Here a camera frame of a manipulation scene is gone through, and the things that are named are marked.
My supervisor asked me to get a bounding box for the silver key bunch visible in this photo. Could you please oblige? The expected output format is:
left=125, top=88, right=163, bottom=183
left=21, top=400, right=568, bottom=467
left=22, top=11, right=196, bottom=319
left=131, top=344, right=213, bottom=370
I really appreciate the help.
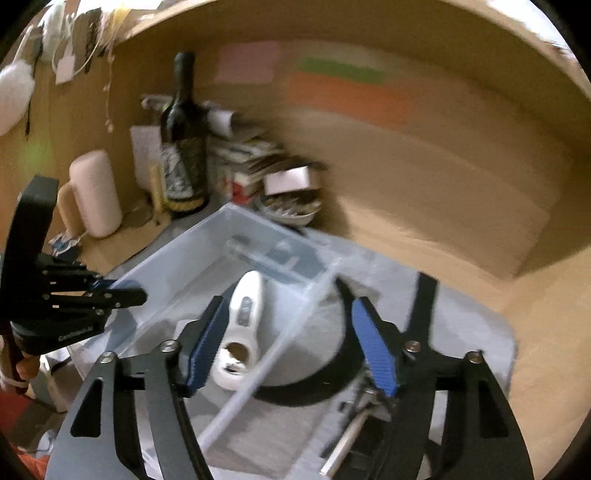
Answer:
left=318, top=374, right=402, bottom=476

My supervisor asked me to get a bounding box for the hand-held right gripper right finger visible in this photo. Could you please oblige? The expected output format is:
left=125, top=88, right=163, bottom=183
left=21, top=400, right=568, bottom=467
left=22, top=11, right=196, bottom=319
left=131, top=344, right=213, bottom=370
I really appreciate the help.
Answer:
left=351, top=295, right=536, bottom=480

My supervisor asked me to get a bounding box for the white bowl with small bits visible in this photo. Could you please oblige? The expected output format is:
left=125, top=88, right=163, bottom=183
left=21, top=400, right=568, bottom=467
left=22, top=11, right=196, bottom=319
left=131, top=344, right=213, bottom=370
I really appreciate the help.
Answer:
left=255, top=190, right=323, bottom=227

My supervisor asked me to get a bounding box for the person's left hand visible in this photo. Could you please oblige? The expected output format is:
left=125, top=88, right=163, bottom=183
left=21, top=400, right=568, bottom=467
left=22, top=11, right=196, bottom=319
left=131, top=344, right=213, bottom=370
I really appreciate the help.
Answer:
left=0, top=335, right=42, bottom=394

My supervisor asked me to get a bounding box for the clear plastic storage box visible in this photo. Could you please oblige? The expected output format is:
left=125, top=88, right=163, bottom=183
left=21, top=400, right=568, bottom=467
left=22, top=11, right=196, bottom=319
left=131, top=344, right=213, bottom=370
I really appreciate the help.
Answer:
left=46, top=203, right=345, bottom=480

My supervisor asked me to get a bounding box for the small white box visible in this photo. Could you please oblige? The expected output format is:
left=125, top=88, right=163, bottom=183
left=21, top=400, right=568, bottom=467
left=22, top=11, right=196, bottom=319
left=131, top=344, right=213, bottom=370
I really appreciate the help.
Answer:
left=264, top=165, right=311, bottom=195

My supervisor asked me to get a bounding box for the dark wine bottle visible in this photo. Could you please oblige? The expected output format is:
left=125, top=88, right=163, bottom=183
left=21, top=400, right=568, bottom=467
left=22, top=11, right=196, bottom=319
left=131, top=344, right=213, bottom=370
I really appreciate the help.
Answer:
left=159, top=52, right=209, bottom=217

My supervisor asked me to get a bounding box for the pink sticky note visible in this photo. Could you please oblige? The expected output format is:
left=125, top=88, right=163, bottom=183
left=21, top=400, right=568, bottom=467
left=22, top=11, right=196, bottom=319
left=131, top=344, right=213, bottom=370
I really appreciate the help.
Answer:
left=215, top=41, right=280, bottom=85

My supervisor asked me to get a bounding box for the white card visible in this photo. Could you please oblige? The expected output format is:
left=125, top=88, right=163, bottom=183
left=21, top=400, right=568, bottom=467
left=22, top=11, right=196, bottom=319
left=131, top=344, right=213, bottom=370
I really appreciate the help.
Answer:
left=130, top=124, right=163, bottom=191

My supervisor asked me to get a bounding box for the red cloth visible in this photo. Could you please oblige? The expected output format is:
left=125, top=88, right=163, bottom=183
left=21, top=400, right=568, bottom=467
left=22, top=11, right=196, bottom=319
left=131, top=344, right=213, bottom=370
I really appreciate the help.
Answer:
left=0, top=390, right=52, bottom=462

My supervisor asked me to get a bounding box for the orange sticky note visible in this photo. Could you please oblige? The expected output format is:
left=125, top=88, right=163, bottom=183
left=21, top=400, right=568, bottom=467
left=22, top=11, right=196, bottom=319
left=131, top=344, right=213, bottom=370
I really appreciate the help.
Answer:
left=286, top=74, right=413, bottom=133

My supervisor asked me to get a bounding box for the beige small cylinder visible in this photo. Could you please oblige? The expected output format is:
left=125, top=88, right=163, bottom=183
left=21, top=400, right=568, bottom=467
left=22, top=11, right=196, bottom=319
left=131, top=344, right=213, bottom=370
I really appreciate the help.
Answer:
left=57, top=184, right=85, bottom=237

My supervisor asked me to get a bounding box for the white handheld device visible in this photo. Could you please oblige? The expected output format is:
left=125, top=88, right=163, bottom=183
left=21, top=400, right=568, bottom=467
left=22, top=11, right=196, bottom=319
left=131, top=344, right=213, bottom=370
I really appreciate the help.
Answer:
left=210, top=270, right=265, bottom=391

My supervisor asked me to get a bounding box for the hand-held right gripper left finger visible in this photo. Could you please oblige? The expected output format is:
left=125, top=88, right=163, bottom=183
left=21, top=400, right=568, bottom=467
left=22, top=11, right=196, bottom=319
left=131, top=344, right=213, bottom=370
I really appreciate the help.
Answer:
left=45, top=295, right=232, bottom=480

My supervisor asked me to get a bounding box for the stack of books and magazines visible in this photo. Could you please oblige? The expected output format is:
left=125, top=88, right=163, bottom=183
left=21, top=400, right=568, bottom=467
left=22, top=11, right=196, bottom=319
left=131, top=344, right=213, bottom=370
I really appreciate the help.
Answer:
left=208, top=128, right=289, bottom=205

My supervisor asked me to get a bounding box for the white plush toy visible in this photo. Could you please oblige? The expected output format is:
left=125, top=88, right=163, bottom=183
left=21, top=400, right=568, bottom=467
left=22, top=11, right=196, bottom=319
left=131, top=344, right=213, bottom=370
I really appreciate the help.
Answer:
left=0, top=59, right=37, bottom=136

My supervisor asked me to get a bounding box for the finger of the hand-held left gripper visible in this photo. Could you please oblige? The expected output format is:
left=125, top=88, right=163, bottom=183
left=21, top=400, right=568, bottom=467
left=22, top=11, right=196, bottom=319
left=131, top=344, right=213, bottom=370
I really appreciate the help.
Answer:
left=45, top=280, right=149, bottom=325
left=41, top=258, right=117, bottom=292

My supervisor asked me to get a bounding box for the white paper roll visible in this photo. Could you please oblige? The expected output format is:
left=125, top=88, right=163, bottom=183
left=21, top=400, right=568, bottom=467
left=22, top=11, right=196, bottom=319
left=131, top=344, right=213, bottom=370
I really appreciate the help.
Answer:
left=202, top=102, right=242, bottom=137

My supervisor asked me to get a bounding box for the green sticky note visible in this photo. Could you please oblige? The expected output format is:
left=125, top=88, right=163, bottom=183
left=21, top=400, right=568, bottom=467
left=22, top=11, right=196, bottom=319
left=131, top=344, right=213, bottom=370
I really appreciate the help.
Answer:
left=297, top=57, right=387, bottom=86

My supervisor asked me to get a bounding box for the white hanging tag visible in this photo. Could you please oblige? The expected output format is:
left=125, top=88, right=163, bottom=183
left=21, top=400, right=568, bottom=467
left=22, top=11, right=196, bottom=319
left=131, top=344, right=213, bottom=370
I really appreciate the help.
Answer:
left=54, top=52, right=78, bottom=85

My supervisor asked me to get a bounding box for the grey mat with black letters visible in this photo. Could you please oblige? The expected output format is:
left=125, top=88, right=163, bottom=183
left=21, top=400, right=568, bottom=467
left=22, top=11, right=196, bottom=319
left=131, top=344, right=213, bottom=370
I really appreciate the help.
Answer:
left=106, top=226, right=519, bottom=480

